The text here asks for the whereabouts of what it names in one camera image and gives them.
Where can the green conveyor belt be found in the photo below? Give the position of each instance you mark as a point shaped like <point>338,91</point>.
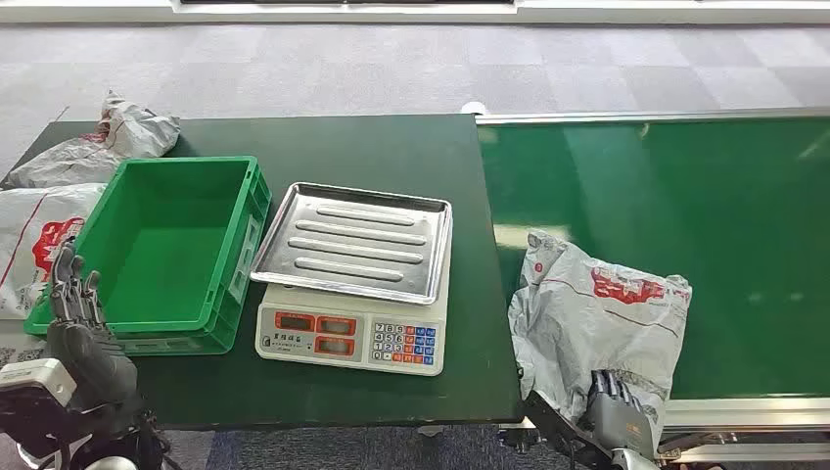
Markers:
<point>746,227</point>

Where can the white electronic scale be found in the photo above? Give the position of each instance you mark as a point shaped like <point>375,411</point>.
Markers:
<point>305,350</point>

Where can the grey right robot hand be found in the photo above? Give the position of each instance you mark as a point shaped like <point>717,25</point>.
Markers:
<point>619,415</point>

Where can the steel scale tray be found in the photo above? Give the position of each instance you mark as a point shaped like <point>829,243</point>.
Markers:
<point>356,240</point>

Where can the grey courier bag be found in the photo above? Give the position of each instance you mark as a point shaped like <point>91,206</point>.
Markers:
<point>136,133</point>
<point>583,311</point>

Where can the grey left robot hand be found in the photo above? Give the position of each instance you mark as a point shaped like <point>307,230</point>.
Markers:
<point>91,363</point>

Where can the green plastic crate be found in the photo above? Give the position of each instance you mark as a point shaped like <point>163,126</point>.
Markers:
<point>162,259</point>

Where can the white courier bag, red print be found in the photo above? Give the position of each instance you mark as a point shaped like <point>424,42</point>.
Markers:
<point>26,233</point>

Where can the crumpled grey courier bag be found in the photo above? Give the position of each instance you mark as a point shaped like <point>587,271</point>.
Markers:
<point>136,133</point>

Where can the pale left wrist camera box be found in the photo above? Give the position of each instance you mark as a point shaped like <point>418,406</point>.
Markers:
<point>32,383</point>

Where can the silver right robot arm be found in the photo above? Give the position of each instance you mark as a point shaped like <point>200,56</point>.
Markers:
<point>632,462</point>

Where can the white round conveyor cap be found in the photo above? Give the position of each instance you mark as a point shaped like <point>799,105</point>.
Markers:
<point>473,108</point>

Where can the black right camera bracket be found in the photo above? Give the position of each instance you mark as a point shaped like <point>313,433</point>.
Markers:
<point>551,418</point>

